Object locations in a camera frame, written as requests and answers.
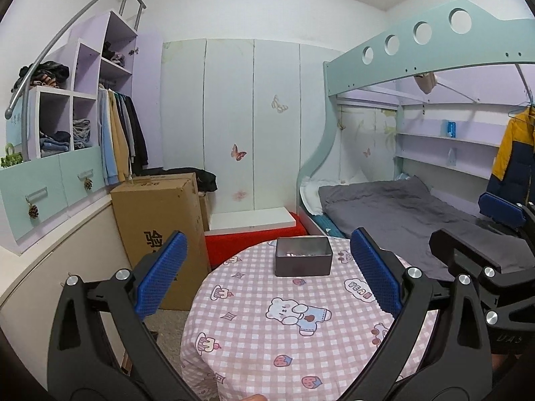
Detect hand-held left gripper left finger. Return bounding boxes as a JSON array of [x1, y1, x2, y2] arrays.
[[47, 231, 197, 401]]

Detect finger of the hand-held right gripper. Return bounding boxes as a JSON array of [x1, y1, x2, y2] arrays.
[[478, 192, 535, 235], [429, 228, 535, 306]]

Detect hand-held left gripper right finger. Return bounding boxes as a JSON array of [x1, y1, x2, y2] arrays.
[[338, 228, 496, 401]]

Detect grey metal tin box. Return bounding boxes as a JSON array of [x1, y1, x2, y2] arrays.
[[275, 236, 334, 277]]

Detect yellow and navy jacket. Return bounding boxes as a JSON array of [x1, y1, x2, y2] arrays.
[[489, 106, 535, 207]]

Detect teal knitted blanket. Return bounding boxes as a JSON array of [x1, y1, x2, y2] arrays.
[[311, 213, 347, 239]]

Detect large cardboard box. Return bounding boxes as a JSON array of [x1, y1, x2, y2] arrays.
[[110, 172, 212, 312]]

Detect round table, pink checked cloth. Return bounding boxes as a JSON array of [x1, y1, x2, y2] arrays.
[[181, 236, 439, 401]]

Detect white pillow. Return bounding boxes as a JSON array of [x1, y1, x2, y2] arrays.
[[300, 177, 347, 218]]

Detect blue clothes hanger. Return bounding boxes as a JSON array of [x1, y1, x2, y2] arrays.
[[508, 102, 535, 120]]

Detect white curved cabinet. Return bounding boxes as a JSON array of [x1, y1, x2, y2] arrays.
[[0, 192, 140, 362]]

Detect black bag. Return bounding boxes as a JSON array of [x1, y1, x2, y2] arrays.
[[165, 167, 218, 193]]

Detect white board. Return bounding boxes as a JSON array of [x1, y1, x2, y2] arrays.
[[208, 208, 298, 231]]

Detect row of hanging clothes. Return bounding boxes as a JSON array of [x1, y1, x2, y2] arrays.
[[98, 88, 149, 186]]

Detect beige hanging pouch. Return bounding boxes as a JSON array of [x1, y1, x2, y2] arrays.
[[414, 72, 438, 95]]

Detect mint green drawer cabinet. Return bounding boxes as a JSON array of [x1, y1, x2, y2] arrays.
[[0, 146, 106, 256]]

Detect grey folded jeans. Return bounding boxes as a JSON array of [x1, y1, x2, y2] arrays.
[[73, 119, 92, 149]]

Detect blue folded jeans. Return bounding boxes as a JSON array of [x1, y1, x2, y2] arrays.
[[39, 131, 71, 156]]

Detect white wardrobe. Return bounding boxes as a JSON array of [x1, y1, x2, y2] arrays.
[[161, 37, 343, 223]]

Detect dark folded clothes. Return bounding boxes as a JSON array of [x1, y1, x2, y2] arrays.
[[102, 41, 126, 66]]

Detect black clothes pile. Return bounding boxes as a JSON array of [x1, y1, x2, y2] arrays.
[[10, 62, 70, 93]]

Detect purple shelf unit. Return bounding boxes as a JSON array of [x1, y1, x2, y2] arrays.
[[6, 10, 164, 255]]

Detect grey metal handrail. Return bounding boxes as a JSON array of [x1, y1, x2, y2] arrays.
[[4, 0, 147, 161]]

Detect purple wall shelves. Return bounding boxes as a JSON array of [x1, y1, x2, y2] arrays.
[[395, 129, 502, 180]]

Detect mint green bunk bed frame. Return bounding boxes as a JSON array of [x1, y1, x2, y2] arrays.
[[297, 0, 535, 239]]

